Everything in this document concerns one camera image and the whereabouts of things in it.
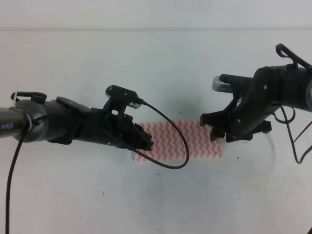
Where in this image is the camera cable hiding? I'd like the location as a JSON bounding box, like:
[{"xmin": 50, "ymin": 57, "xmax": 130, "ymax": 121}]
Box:
[
  {"xmin": 273, "ymin": 43, "xmax": 312, "ymax": 165},
  {"xmin": 4, "ymin": 98, "xmax": 190, "ymax": 234}
]

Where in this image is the pink wavy striped towel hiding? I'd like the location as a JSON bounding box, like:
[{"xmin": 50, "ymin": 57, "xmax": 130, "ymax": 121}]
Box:
[{"xmin": 131, "ymin": 119, "xmax": 223, "ymax": 162}]

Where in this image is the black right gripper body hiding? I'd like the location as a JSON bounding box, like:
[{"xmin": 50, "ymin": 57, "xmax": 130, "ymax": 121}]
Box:
[{"xmin": 219, "ymin": 92, "xmax": 278, "ymax": 143}]

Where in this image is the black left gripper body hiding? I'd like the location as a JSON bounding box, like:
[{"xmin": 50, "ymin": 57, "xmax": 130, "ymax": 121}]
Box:
[{"xmin": 82, "ymin": 108, "xmax": 141, "ymax": 149}]

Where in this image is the left camera cable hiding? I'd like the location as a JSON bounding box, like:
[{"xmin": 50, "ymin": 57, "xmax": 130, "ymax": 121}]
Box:
[{"xmin": 4, "ymin": 98, "xmax": 190, "ymax": 234}]

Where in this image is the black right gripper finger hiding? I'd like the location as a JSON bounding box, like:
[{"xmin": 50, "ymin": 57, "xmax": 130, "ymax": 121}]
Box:
[
  {"xmin": 199, "ymin": 111, "xmax": 234, "ymax": 127},
  {"xmin": 210, "ymin": 126, "xmax": 226, "ymax": 141}
]

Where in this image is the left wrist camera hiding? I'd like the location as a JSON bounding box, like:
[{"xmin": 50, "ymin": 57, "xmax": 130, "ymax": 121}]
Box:
[{"xmin": 103, "ymin": 85, "xmax": 141, "ymax": 117}]

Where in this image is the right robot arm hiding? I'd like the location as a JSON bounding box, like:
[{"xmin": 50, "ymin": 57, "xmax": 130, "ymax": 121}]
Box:
[{"xmin": 200, "ymin": 66, "xmax": 312, "ymax": 142}]

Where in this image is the right camera cable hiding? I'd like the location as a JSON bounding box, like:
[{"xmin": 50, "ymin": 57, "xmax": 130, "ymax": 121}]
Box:
[{"xmin": 273, "ymin": 43, "xmax": 312, "ymax": 165}]

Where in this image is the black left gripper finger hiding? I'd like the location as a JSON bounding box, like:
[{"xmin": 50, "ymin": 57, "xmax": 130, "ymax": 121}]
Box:
[
  {"xmin": 134, "ymin": 123, "xmax": 152, "ymax": 144},
  {"xmin": 130, "ymin": 138, "xmax": 154, "ymax": 151}
]

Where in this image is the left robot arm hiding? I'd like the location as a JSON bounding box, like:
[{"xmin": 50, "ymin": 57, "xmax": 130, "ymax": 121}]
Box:
[{"xmin": 0, "ymin": 92, "xmax": 154, "ymax": 151}]

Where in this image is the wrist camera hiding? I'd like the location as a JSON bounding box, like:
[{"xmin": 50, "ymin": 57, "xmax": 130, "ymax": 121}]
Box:
[
  {"xmin": 103, "ymin": 85, "xmax": 141, "ymax": 117},
  {"xmin": 212, "ymin": 74, "xmax": 253, "ymax": 98}
]

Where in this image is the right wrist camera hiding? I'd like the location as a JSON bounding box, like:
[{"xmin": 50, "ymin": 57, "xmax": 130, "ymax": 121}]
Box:
[{"xmin": 212, "ymin": 74, "xmax": 253, "ymax": 98}]

